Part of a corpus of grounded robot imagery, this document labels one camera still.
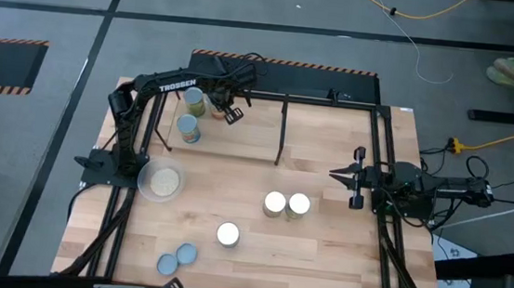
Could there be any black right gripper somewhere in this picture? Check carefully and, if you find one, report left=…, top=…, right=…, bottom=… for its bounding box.
left=326, top=144, right=397, bottom=212

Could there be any rice heap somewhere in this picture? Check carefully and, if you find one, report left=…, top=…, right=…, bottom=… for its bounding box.
left=148, top=165, right=182, bottom=199

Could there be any yellow floor cable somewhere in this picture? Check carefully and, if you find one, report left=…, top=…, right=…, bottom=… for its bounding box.
left=346, top=0, right=476, bottom=26

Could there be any white paper sheet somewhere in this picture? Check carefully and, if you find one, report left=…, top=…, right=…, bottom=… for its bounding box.
left=428, top=245, right=480, bottom=288

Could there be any black metal rig frame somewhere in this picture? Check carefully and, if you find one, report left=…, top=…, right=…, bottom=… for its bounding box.
left=50, top=74, right=460, bottom=288

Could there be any yellow carrots can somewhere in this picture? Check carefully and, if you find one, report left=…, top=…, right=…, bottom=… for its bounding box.
left=284, top=190, right=313, bottom=221

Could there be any tomatoes can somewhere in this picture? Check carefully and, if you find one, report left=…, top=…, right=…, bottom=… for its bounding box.
left=174, top=111, right=204, bottom=146

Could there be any white floor cable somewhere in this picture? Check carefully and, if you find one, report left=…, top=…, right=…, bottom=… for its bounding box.
left=363, top=0, right=461, bottom=86

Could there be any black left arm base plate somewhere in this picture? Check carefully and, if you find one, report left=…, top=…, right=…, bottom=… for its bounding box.
left=71, top=146, right=140, bottom=189

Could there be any white hose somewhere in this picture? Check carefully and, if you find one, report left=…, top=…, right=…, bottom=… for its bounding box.
left=435, top=184, right=514, bottom=238

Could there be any yellow green labelled can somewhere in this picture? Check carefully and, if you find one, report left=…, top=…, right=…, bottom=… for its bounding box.
left=181, top=85, right=209, bottom=119

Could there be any black floor beam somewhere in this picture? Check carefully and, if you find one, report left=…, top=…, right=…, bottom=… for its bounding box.
left=434, top=244, right=514, bottom=288

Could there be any yellow extension cord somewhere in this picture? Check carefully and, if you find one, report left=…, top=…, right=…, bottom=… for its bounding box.
left=446, top=112, right=514, bottom=160

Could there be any blue peas can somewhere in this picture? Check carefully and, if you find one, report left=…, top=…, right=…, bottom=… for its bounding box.
left=215, top=220, right=243, bottom=250

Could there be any wooden shelf black frame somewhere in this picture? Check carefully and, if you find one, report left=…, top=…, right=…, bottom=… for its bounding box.
left=151, top=82, right=291, bottom=168

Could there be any red green beans can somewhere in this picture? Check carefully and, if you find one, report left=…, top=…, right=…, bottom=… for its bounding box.
left=261, top=190, right=288, bottom=220

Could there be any orange labelled can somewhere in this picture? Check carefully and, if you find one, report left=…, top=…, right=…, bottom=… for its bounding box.
left=207, top=98, right=230, bottom=122

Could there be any translucent white bowl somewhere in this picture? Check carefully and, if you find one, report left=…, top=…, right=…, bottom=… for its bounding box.
left=135, top=153, right=189, bottom=205

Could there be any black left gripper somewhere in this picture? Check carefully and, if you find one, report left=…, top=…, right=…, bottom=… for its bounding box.
left=202, top=62, right=259, bottom=128

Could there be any green yellow bag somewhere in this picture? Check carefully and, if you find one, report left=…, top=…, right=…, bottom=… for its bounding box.
left=484, top=55, right=514, bottom=89

